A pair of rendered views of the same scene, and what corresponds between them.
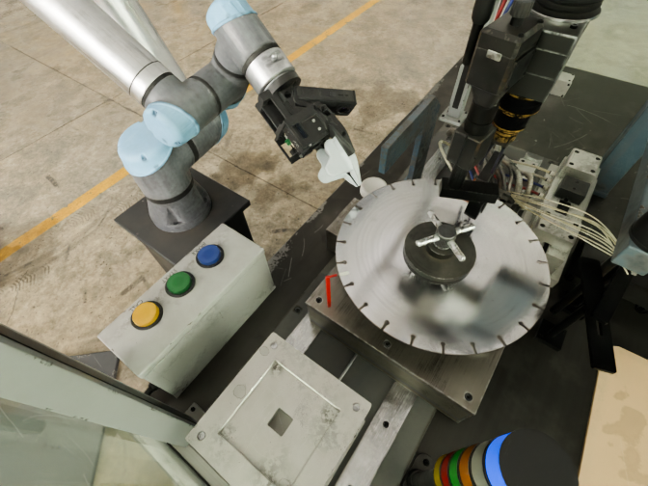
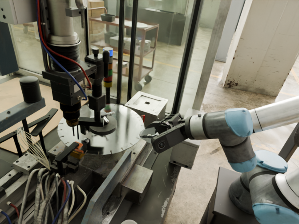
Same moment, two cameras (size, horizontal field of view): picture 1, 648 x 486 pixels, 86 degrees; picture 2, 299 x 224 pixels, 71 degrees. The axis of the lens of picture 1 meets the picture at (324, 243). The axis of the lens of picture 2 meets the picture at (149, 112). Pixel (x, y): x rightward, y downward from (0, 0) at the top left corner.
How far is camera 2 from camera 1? 101 cm
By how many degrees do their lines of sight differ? 91
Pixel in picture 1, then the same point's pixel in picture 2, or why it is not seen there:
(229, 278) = not seen: hidden behind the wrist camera
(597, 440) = (48, 129)
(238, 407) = (159, 103)
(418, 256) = (111, 119)
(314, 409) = (139, 104)
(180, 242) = (228, 177)
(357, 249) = (135, 123)
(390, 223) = (123, 133)
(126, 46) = (268, 106)
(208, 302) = not seen: hidden behind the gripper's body
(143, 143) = (265, 154)
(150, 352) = (190, 111)
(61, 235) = not seen: outside the picture
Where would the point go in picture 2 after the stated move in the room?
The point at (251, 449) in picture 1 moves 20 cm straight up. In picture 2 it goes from (152, 99) to (156, 64)
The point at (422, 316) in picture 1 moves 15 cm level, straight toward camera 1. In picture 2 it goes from (111, 109) to (124, 94)
